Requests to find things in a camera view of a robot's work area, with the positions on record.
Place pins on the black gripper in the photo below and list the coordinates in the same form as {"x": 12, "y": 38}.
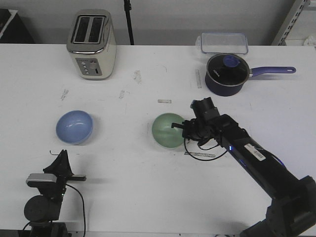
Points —
{"x": 199, "y": 131}
{"x": 60, "y": 168}

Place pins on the green bowl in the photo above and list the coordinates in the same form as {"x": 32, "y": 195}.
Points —
{"x": 164, "y": 134}

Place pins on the blue bowl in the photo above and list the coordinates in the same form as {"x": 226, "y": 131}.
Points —
{"x": 74, "y": 127}

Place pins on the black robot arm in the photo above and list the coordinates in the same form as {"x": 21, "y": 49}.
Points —
{"x": 293, "y": 207}
{"x": 43, "y": 211}

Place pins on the glass pot lid blue knob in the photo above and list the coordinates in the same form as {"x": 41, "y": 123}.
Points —
{"x": 227, "y": 69}

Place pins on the clear plastic food container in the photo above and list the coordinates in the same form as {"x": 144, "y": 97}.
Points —
{"x": 220, "y": 42}

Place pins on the cream two-slot toaster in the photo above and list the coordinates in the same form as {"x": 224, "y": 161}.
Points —
{"x": 91, "y": 44}

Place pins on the black tripod pole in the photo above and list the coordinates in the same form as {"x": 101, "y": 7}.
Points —
{"x": 127, "y": 9}

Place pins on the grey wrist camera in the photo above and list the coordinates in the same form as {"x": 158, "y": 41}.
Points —
{"x": 40, "y": 179}

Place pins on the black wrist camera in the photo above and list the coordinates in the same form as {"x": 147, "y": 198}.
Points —
{"x": 204, "y": 109}

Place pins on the purple saucepan with handle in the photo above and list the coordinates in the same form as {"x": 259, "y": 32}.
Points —
{"x": 224, "y": 90}

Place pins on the metal slotted shelf rail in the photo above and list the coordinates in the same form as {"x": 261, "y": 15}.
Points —
{"x": 298, "y": 25}

